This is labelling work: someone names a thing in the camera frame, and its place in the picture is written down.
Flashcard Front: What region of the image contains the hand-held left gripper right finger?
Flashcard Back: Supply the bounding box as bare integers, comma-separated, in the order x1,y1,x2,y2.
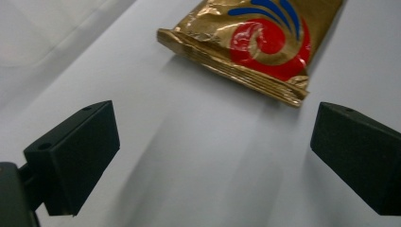
309,101,401,217

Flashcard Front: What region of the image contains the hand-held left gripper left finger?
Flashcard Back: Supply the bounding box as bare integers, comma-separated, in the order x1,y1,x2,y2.
23,100,121,218

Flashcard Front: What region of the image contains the gold foil snack packet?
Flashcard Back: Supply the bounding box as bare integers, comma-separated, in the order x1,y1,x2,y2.
156,0,344,109

